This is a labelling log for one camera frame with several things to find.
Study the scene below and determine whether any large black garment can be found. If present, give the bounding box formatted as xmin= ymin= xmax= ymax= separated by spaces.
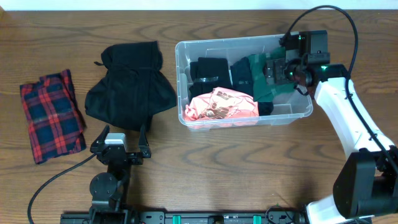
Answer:
xmin=85 ymin=41 xmax=177 ymax=131

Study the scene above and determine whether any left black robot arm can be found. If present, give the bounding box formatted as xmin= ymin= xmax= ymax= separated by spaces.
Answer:
xmin=89 ymin=125 xmax=151 ymax=224

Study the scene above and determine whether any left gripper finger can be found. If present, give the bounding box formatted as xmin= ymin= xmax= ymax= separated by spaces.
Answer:
xmin=138 ymin=124 xmax=149 ymax=152
xmin=96 ymin=124 xmax=110 ymax=145

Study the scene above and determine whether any dark green cloth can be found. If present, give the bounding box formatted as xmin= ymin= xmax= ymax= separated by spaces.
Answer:
xmin=247 ymin=47 xmax=294 ymax=103

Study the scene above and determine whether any black mounting rail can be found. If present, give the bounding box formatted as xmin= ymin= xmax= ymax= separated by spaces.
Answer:
xmin=60 ymin=210 xmax=307 ymax=224

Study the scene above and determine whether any black cloth with band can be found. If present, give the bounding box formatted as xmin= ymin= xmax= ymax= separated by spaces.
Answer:
xmin=189 ymin=57 xmax=232 ymax=99

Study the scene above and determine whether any clear plastic storage bin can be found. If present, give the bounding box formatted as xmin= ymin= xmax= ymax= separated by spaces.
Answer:
xmin=175 ymin=34 xmax=313 ymax=131

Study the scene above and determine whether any dark navy cloth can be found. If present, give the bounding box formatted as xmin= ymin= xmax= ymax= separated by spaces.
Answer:
xmin=230 ymin=57 xmax=274 ymax=116

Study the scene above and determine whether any pink printed shirt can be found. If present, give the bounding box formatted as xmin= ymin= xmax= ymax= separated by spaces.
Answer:
xmin=183 ymin=87 xmax=259 ymax=121

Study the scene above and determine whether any red blue plaid cloth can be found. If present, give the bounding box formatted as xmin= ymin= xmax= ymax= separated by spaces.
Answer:
xmin=20 ymin=69 xmax=86 ymax=164

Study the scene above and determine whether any black cable on table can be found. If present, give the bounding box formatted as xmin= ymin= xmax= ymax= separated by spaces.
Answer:
xmin=27 ymin=152 xmax=98 ymax=224

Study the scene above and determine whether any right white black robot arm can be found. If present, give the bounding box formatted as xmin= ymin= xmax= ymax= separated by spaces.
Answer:
xmin=263 ymin=53 xmax=397 ymax=223

